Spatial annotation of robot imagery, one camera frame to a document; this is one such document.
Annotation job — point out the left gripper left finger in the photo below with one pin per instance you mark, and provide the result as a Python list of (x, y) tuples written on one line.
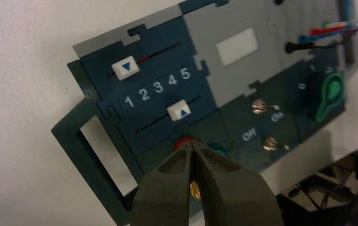
[(163, 196)]

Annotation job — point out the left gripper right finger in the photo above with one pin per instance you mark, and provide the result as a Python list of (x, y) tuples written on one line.
[(235, 196)]

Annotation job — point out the white slider knob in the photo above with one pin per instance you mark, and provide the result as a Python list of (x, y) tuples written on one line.
[(179, 110), (125, 68)]

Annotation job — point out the green push button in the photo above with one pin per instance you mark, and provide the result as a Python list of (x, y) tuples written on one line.
[(219, 149)]

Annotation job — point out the red push button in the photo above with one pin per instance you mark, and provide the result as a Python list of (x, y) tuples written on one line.
[(183, 144)]

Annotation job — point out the green rotary knob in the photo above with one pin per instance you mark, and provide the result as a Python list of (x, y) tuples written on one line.
[(330, 96)]

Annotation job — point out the dark blue grey control box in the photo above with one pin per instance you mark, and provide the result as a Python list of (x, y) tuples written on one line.
[(172, 50)]

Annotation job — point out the metal toggle switch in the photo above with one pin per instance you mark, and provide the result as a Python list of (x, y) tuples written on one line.
[(270, 144), (258, 106)]

